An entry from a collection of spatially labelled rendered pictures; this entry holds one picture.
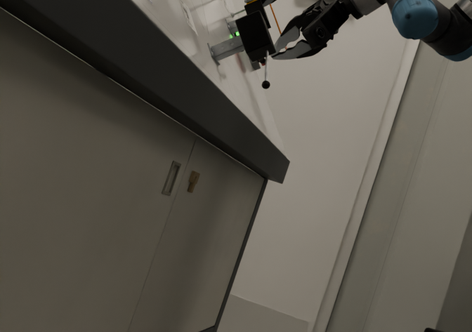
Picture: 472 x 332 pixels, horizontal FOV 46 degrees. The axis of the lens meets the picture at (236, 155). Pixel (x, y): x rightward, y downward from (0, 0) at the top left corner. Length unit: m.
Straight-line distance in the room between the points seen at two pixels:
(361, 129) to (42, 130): 2.73
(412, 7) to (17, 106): 0.75
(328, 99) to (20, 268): 2.71
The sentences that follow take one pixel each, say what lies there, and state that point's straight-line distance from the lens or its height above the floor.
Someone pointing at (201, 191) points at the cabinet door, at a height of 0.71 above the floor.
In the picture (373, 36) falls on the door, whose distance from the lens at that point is 3.34.
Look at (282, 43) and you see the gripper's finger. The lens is 1.24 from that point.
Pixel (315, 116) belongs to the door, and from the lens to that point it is 3.19.
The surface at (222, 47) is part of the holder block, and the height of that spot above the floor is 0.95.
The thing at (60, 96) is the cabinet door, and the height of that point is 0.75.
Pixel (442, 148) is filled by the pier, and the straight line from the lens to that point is 3.04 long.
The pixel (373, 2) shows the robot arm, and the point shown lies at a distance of 1.19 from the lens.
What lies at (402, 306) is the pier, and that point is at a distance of 3.00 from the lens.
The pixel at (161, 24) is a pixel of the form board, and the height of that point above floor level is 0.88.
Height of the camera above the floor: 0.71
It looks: 5 degrees up
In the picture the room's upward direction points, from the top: 19 degrees clockwise
